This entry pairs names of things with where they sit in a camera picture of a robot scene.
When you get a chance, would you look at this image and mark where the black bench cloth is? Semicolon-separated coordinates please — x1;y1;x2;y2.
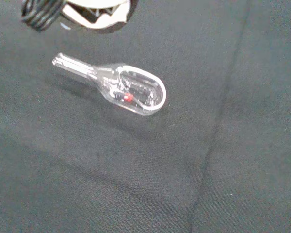
0;0;291;233

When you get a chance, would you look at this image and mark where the clear glass weighing funnel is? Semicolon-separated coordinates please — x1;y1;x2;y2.
51;52;167;116

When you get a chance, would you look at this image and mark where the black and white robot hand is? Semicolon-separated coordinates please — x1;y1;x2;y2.
21;0;132;32

